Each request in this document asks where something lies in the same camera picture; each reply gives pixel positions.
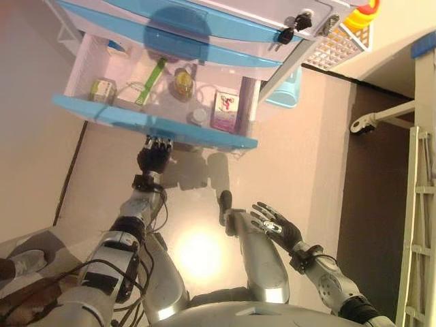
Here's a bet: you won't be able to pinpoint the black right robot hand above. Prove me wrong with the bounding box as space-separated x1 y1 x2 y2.
250 200 304 255

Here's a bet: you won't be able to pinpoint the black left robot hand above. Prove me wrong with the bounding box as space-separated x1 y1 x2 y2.
137 134 175 174

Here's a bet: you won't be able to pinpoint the white cart drawer blue front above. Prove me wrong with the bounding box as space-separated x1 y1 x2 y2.
54 0 341 44
50 33 263 151
63 6 297 69

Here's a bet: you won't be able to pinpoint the pink purple medicine box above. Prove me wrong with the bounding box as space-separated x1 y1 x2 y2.
209 90 238 132

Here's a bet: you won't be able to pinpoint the small green white medicine box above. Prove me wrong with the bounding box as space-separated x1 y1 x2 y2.
89 78 118 106

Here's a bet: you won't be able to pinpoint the blue white medicine packet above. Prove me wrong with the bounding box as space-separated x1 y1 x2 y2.
106 39 132 58

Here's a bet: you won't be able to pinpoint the black drawer lock key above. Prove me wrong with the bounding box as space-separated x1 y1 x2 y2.
277 27 296 44
294 12 313 29

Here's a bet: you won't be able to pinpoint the silver right robot leg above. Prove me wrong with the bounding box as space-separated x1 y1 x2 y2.
223 207 290 304

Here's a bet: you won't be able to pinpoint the small white round bottle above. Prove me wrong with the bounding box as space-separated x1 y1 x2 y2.
188 107 208 126

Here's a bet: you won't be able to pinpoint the black right robot foot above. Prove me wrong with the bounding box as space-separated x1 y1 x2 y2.
217 189 234 219

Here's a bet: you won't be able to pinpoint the clear coiled infusion tubing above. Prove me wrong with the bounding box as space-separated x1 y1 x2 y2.
192 83 219 105

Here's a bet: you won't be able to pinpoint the yellow amber pill jar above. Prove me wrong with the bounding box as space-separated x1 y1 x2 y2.
173 66 196 102

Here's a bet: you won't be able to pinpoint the long white green-striped box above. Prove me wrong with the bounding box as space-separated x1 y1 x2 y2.
116 57 168 110

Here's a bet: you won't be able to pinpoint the silver robot torso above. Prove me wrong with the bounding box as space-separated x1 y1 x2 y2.
149 299 345 327

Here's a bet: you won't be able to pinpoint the white bed caster wheel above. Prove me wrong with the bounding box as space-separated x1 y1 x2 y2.
350 114 376 134

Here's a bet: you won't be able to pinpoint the light blue waste bin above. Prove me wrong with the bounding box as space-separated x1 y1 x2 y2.
264 66 303 110

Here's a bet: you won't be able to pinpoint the white medical cart body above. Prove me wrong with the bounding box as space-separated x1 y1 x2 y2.
42 0 341 151

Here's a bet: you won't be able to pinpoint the person's left grey sneaker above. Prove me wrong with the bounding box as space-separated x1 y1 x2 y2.
0 249 46 283

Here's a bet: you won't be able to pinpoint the person's left leg brown trousers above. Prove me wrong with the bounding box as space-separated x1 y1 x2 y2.
0 258 16 281

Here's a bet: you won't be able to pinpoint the white lattice side basket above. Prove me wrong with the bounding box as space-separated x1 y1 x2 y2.
302 0 374 71

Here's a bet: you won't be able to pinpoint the silver metal cart latch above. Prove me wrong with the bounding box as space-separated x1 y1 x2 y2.
318 13 340 37

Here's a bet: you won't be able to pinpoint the yellow red plastic container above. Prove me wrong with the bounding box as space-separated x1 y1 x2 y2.
343 0 381 31

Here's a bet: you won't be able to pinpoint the blue bed corner bumper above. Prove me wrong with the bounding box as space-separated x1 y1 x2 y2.
410 32 436 59

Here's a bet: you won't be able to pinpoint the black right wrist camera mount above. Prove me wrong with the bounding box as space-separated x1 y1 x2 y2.
288 244 324 275

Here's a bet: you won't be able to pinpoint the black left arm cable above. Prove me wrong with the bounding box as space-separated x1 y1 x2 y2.
50 189 170 327

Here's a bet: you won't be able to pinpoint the cream bed side rail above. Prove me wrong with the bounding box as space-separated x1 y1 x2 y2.
396 125 436 327

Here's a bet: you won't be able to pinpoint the white hospital bed frame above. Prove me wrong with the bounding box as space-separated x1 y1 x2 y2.
350 50 436 134

